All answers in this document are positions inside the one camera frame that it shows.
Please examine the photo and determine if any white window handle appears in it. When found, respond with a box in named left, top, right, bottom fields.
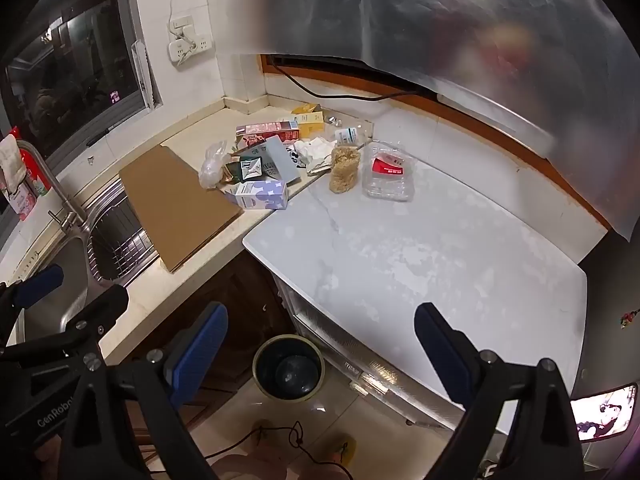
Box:
left=131, top=40, right=155, bottom=108

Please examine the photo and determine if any lit phone screen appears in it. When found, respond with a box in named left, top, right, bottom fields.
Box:
left=570, top=382, right=640, bottom=442

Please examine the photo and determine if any dark round trash bin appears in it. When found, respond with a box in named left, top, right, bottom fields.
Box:
left=251, top=334, right=326, bottom=402

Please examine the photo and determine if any stainless steel sink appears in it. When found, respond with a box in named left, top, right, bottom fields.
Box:
left=0, top=180, right=153, bottom=346

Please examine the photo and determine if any metal wire dish rack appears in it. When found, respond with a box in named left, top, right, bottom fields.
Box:
left=87, top=200, right=156, bottom=281

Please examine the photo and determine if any yellow white box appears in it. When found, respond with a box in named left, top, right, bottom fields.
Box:
left=297, top=111, right=325, bottom=140

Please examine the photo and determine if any dark green packet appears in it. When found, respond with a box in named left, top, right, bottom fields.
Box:
left=224, top=155, right=266, bottom=183

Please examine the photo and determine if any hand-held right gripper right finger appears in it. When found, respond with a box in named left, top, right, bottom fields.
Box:
left=414, top=302, right=586, bottom=480

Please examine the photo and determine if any red bottle by window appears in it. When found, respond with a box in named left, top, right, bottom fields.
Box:
left=20, top=150, right=51, bottom=198

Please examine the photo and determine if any clear plastic bag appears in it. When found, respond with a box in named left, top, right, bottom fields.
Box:
left=292, top=136, right=337, bottom=176
left=198, top=141, right=233, bottom=190

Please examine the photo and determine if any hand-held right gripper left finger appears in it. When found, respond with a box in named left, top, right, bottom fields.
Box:
left=59, top=302, right=230, bottom=480

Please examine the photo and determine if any grey box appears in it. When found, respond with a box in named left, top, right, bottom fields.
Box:
left=235, top=135, right=301, bottom=186

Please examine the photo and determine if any translucent plastic sheet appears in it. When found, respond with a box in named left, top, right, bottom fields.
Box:
left=215, top=0, right=640, bottom=241

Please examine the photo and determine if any dark glass window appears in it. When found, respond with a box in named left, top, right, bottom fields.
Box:
left=0, top=0, right=163, bottom=161

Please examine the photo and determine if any brown cardboard sheet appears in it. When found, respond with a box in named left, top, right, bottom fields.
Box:
left=118, top=145, right=244, bottom=274

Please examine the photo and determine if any black floor cable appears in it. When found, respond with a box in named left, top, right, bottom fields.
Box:
left=205, top=420, right=351, bottom=480

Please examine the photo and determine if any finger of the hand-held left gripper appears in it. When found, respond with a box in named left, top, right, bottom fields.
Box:
left=0, top=264, right=66, bottom=321
left=0, top=284, right=130, bottom=361

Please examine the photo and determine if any white wall socket strip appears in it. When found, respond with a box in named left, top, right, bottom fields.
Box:
left=167, top=35, right=213, bottom=64

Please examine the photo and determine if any white purple carton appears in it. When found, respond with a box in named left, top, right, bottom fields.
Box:
left=234, top=180, right=290, bottom=211

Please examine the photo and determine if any black power cable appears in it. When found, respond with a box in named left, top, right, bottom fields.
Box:
left=270, top=60, right=441, bottom=103

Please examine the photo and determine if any clear container red label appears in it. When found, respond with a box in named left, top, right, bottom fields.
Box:
left=361, top=141, right=418, bottom=202

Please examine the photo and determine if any brown noodle bag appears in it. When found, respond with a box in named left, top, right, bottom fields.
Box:
left=329, top=145, right=363, bottom=194

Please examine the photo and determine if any pink carton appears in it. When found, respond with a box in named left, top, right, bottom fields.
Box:
left=236, top=120, right=301, bottom=147

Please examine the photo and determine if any clear plastic bottle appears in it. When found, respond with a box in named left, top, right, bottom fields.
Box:
left=334, top=126, right=373, bottom=147

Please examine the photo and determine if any yellow slipper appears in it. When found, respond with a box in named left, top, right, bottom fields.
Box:
left=330, top=432, right=358, bottom=466

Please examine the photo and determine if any stainless steel faucet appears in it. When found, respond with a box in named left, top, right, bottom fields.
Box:
left=17, top=140, right=88, bottom=231

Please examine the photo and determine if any red white hanging cloth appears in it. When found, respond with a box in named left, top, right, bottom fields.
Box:
left=0, top=127, right=26, bottom=191

